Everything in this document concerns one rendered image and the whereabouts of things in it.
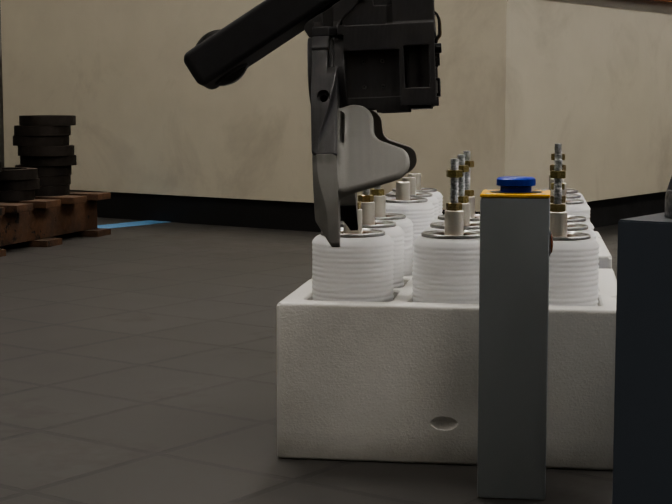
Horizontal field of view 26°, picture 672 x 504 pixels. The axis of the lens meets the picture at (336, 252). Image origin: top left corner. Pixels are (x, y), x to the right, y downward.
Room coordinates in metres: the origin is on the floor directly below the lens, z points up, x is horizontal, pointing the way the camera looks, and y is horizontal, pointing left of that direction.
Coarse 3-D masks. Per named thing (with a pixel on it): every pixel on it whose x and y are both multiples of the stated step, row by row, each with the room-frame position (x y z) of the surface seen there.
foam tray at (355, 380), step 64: (320, 320) 1.62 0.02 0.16; (384, 320) 1.61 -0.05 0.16; (448, 320) 1.60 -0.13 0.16; (576, 320) 1.58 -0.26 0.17; (320, 384) 1.62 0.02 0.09; (384, 384) 1.61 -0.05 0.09; (448, 384) 1.60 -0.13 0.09; (576, 384) 1.58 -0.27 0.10; (320, 448) 1.62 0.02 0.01; (384, 448) 1.61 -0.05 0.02; (448, 448) 1.60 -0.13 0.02; (576, 448) 1.58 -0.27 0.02
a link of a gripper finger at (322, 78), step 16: (320, 64) 0.92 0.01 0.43; (320, 80) 0.91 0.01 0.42; (336, 80) 0.91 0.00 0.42; (320, 96) 0.90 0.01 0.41; (336, 96) 0.91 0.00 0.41; (320, 112) 0.90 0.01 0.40; (336, 112) 0.90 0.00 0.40; (320, 128) 0.89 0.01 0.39; (336, 128) 0.90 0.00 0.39; (320, 144) 0.89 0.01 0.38; (336, 144) 0.89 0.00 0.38
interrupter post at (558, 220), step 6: (552, 216) 1.65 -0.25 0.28; (558, 216) 1.65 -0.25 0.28; (564, 216) 1.65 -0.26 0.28; (552, 222) 1.65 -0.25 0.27; (558, 222) 1.65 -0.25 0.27; (564, 222) 1.65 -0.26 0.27; (552, 228) 1.65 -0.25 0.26; (558, 228) 1.65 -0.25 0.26; (564, 228) 1.65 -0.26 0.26; (552, 234) 1.65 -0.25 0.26; (558, 234) 1.65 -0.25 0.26; (564, 234) 1.65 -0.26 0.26
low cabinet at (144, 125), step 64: (0, 0) 5.19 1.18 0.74; (64, 0) 5.01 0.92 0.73; (128, 0) 4.83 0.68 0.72; (192, 0) 4.67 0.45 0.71; (256, 0) 4.52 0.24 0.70; (448, 0) 4.12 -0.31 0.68; (512, 0) 4.04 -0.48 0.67; (576, 0) 4.35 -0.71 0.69; (640, 0) 4.72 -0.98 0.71; (64, 64) 5.01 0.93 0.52; (128, 64) 4.83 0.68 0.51; (256, 64) 4.52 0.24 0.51; (448, 64) 4.12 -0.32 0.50; (512, 64) 4.04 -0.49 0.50; (576, 64) 4.36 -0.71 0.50; (640, 64) 4.73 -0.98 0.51; (128, 128) 4.84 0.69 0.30; (192, 128) 4.67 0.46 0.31; (256, 128) 4.52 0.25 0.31; (384, 128) 4.24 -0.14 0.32; (448, 128) 4.12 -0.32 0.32; (512, 128) 4.04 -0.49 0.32; (576, 128) 4.36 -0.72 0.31; (640, 128) 4.74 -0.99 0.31; (128, 192) 4.84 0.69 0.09; (192, 192) 4.67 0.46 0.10; (256, 192) 4.52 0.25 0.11; (384, 192) 4.24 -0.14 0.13; (448, 192) 4.11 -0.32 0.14; (640, 192) 4.75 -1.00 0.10
